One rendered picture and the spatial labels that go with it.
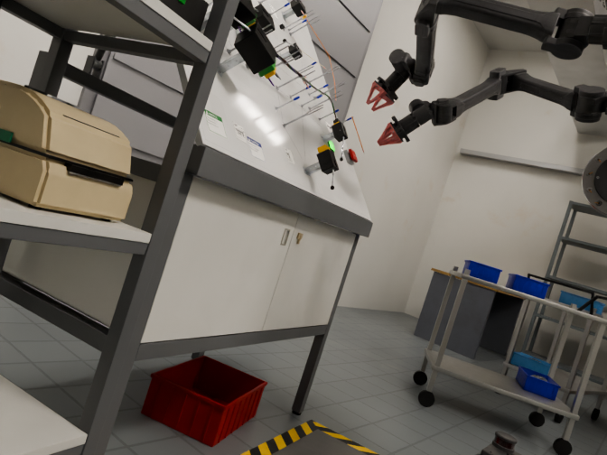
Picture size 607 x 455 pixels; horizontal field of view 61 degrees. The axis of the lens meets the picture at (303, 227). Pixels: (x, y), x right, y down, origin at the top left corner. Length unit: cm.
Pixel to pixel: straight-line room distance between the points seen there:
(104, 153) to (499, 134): 693
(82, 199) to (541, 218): 663
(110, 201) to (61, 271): 39
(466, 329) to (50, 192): 495
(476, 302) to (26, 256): 465
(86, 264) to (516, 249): 637
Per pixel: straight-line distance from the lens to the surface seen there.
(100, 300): 127
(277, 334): 179
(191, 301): 132
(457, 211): 752
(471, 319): 555
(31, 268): 146
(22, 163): 96
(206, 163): 114
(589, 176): 157
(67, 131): 97
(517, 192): 737
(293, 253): 169
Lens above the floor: 77
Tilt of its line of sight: level
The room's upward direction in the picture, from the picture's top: 18 degrees clockwise
